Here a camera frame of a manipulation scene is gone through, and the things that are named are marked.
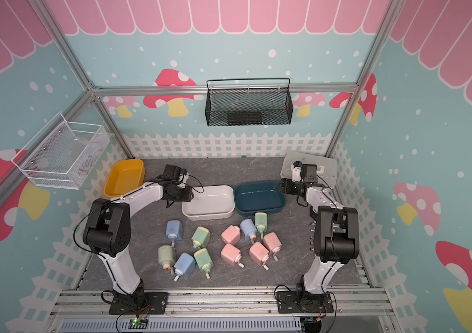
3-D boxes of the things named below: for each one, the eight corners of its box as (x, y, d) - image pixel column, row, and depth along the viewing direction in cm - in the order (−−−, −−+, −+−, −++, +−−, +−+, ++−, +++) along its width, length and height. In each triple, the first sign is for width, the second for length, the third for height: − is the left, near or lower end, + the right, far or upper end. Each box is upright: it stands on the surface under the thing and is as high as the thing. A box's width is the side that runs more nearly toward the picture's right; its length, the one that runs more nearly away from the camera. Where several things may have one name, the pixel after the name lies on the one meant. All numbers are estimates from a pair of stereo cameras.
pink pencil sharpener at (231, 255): (220, 260, 86) (218, 254, 80) (227, 248, 89) (226, 241, 83) (241, 272, 83) (241, 267, 77) (247, 259, 86) (248, 253, 80)
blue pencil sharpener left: (168, 246, 90) (162, 239, 84) (172, 229, 95) (167, 220, 89) (181, 246, 90) (176, 239, 84) (184, 229, 95) (180, 220, 89)
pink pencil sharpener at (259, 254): (247, 256, 86) (247, 250, 81) (255, 246, 89) (256, 239, 84) (266, 272, 83) (268, 267, 77) (274, 260, 85) (276, 255, 80)
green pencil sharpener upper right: (255, 238, 89) (256, 234, 85) (254, 218, 96) (255, 212, 92) (267, 238, 89) (269, 234, 85) (266, 218, 96) (267, 212, 92)
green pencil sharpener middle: (192, 248, 89) (189, 242, 83) (200, 232, 93) (197, 225, 88) (204, 252, 88) (201, 246, 82) (211, 236, 92) (209, 229, 87)
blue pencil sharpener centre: (244, 241, 89) (244, 236, 85) (239, 226, 94) (239, 220, 89) (257, 237, 90) (258, 231, 86) (252, 223, 95) (252, 217, 90)
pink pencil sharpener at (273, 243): (271, 263, 85) (273, 256, 79) (261, 241, 91) (262, 234, 85) (283, 257, 86) (286, 251, 80) (272, 237, 92) (274, 229, 86)
